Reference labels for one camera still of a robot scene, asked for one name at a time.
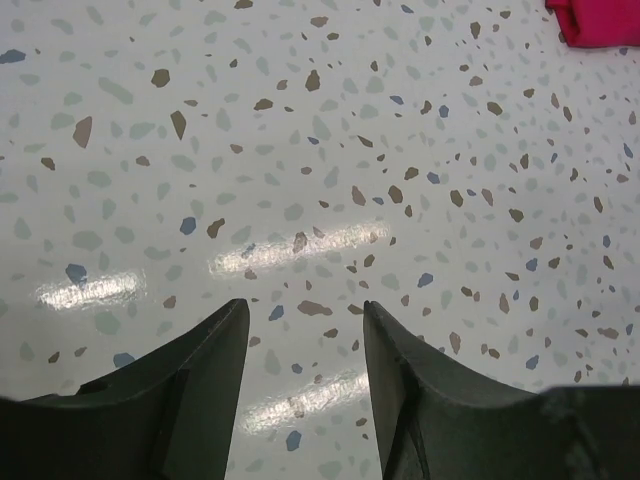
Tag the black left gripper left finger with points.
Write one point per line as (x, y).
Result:
(166, 415)

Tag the folded magenta t-shirt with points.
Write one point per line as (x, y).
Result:
(598, 23)

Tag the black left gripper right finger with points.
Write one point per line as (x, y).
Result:
(438, 419)

